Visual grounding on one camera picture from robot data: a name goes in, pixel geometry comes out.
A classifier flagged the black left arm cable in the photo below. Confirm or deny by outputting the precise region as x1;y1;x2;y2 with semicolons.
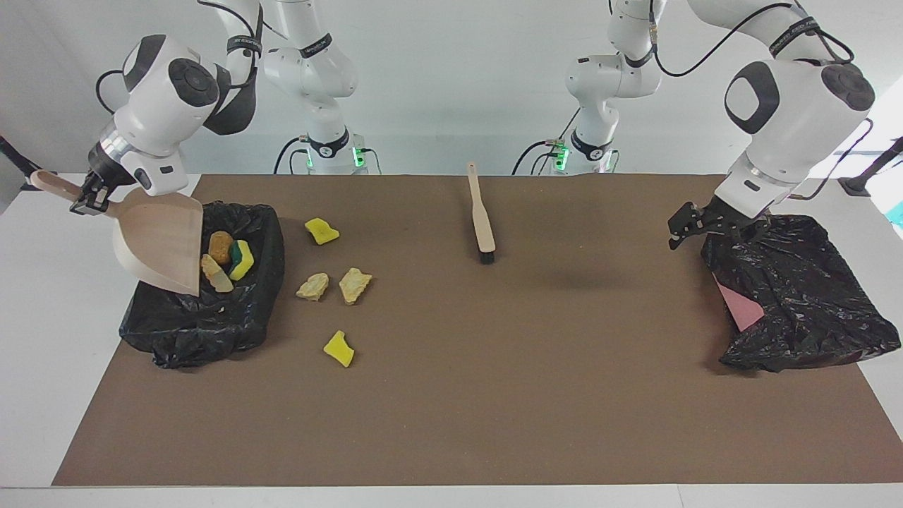
653;0;875;205

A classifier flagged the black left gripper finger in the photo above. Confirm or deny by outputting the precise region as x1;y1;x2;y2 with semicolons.
668;203;708;251
730;215;770;238

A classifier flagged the green and yellow sponge piece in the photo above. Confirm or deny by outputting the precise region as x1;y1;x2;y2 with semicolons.
227;240;255;282

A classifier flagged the black camera stand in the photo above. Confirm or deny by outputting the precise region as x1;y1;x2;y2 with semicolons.
838;138;903;197
0;135;36;186

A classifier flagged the black base cable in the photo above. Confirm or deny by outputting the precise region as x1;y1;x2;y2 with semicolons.
513;113;581;176
274;136;311;175

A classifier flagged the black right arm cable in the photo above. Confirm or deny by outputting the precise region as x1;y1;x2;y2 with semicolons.
95;0;265;117

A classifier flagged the beige plastic dustpan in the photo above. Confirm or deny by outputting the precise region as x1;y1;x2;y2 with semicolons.
30;169;205;297

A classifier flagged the beige foam chunk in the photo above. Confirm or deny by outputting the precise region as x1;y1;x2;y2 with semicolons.
200;254;234;294
339;267;373;306
296;272;330;302

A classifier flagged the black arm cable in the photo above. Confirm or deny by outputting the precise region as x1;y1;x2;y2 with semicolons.
95;0;265;117
653;0;875;205

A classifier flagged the pink bin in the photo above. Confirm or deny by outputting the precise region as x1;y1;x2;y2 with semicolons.
713;274;766;332

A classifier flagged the brown table mat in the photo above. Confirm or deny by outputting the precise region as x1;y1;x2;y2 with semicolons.
51;174;903;488

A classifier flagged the black right base cable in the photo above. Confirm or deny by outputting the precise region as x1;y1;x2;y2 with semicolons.
274;136;311;175

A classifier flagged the crumpled black trash bag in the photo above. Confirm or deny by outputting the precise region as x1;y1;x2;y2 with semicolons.
701;214;902;373
119;201;286;370

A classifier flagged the beige brush with black bristles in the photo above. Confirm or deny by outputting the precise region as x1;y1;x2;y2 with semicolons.
467;162;497;265

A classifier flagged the black left base cable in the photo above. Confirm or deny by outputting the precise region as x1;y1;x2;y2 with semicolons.
513;113;581;176

